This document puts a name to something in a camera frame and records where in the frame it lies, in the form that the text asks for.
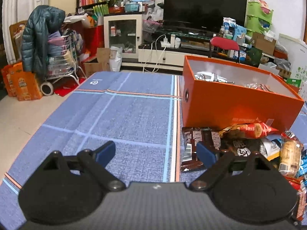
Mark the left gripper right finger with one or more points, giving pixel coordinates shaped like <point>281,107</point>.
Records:
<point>248,189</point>

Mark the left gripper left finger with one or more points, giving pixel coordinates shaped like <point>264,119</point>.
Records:
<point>65,189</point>

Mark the brown snack packet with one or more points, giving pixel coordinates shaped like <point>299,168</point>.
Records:
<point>203,148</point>

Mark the clear biscuit pack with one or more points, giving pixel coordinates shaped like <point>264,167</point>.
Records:
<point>290,154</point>

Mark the blue snack packet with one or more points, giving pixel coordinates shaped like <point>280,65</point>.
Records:
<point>303,166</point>

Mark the red biscuit snack packet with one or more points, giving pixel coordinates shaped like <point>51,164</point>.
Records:
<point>248,131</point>

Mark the orange cardboard box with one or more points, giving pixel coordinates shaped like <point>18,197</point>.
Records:
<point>218,93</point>

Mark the roll of tape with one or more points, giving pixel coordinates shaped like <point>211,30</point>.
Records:
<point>47,88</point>

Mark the orange paper gift bag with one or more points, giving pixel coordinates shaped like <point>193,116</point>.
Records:
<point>27,86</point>

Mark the brown cardboard box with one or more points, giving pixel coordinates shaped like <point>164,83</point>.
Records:
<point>264,43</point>

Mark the white mini fridge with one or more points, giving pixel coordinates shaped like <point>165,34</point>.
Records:
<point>297,54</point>

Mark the red folding chair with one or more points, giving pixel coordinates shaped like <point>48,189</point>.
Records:
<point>223,43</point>

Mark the white tv stand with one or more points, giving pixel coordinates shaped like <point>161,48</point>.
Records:
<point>157,56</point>

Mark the green stacked storage bins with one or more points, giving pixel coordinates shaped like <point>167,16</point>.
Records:
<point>259,17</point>

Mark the white glass door cabinet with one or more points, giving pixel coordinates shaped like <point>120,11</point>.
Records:
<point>124,31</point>

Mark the dark green puffer jacket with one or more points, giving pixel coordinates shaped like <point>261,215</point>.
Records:
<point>43,21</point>

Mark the black flat screen television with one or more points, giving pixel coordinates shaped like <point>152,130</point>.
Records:
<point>203,14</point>

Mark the wire laundry cart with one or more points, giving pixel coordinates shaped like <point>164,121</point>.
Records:
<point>64,51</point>

